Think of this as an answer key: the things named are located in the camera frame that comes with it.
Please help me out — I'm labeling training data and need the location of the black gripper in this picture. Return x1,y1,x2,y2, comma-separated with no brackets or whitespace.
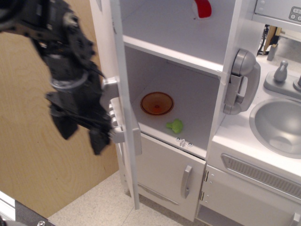
46,73,111,155

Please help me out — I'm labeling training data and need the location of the white fridge door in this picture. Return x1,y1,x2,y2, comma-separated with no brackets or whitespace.
90,0,140,210

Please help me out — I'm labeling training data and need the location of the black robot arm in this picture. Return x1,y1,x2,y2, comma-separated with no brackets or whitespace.
0,0,111,155

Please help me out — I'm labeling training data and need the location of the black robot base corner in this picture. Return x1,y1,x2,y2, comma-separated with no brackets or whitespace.
0,200,55,226

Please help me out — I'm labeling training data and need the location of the plywood board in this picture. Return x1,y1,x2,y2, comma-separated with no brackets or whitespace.
0,0,119,218

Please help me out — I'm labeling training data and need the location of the orange plastic bowl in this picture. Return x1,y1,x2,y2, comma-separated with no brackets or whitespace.
140,92,174,115

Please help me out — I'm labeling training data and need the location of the green toy broccoli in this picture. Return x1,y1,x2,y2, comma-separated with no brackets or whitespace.
166,119,184,134

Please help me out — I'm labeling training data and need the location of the white lower freezer door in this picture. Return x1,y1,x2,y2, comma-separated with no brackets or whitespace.
136,132,206,221

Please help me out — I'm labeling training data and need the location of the white magnetic door catch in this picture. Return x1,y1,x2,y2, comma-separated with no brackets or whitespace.
175,137,193,148

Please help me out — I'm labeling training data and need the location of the white toy kitchen cabinet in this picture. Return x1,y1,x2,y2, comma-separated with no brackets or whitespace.
112,0,301,226

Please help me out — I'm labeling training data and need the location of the white oven door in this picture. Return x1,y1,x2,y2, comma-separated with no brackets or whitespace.
200,165,301,226

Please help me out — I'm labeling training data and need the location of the grey toy telephone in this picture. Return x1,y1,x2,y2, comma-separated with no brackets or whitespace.
223,49,261,115

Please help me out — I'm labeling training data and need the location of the red toy item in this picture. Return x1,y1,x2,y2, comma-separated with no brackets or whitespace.
192,0,212,19

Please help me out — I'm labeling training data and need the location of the grey toy sink basin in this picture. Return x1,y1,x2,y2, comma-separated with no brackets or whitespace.
249,98,301,159

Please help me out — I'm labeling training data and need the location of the grey toy faucet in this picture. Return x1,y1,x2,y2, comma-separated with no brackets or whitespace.
264,60,301,99

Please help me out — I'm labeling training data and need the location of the grey vent panel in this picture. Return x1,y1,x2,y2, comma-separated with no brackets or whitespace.
221,153,301,200

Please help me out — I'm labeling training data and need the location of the grey toy microwave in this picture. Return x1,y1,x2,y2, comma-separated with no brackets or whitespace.
253,0,301,25

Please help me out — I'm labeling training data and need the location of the grey fridge door handle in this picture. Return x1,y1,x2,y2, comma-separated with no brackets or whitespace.
100,77,125,144

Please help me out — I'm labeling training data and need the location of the grey freezer door handle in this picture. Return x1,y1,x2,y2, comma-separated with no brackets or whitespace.
181,165,192,199

